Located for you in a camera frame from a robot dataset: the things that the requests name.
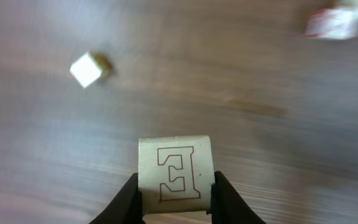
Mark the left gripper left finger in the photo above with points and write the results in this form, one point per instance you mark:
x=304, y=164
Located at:
x=125, y=207

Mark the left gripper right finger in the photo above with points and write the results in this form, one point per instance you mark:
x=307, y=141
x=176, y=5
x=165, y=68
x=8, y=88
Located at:
x=227, y=206

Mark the plain wooden block centre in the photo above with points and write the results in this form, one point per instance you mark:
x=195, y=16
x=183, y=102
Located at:
x=175, y=174

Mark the plain wooden block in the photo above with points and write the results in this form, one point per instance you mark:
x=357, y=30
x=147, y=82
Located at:
x=90, y=67
x=175, y=174

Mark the plain wooden block far left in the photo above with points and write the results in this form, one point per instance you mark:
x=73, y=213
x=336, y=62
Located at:
x=90, y=67

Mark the wooden block red side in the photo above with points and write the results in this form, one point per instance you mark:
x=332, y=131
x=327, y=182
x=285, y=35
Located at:
x=332, y=24

